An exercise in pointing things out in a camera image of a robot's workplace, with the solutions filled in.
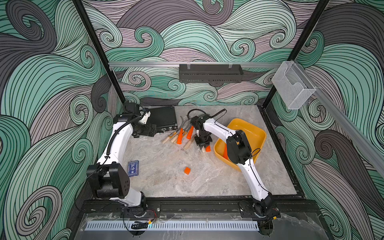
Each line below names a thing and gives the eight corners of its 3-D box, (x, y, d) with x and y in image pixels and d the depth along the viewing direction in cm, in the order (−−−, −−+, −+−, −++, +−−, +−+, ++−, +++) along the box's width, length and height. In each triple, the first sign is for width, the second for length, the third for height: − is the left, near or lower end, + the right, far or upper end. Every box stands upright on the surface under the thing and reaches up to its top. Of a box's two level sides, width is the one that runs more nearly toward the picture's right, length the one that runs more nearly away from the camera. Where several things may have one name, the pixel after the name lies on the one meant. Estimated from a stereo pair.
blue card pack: (128, 177, 86) (127, 176, 84) (129, 163, 92) (127, 161, 90) (138, 175, 87) (137, 173, 85) (138, 161, 92) (137, 159, 91)
